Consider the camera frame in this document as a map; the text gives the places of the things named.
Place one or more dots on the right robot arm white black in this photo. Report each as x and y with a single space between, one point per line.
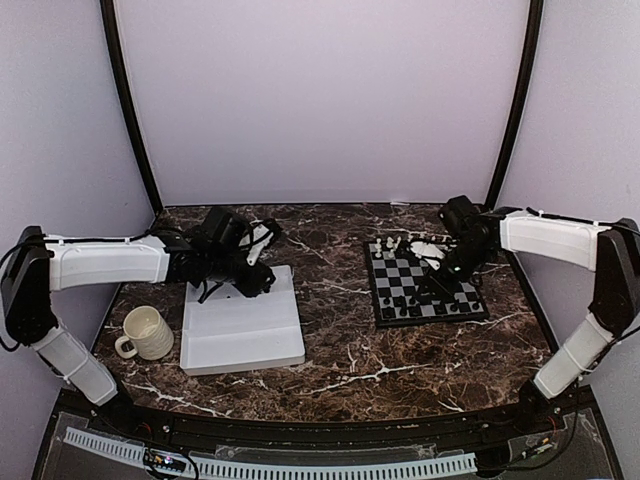
605 252

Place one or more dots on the black front rail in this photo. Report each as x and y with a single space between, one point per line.
481 429

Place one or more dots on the white plastic tray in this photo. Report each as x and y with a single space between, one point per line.
232 333

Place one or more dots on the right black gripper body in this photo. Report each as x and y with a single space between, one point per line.
452 282

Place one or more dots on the black grey chessboard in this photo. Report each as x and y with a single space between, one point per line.
395 270

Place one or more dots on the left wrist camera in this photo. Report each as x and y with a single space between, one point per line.
261 235

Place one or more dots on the tall black piece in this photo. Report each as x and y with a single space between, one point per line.
400 303

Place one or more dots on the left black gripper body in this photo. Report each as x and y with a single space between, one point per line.
249 286

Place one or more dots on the black frame post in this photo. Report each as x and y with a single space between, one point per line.
516 111
126 101

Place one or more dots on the white chess pieces row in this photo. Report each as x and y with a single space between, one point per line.
385 249

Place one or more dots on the black bishop bottom row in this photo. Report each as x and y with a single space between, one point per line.
414 311

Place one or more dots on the left black frame post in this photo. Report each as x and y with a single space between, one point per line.
126 101

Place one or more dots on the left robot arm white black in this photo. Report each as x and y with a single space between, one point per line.
225 248

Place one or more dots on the right black frame post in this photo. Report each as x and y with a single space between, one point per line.
516 111

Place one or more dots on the cream ceramic mug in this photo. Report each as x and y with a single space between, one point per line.
146 335

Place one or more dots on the black piece bottom row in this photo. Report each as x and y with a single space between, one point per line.
389 313

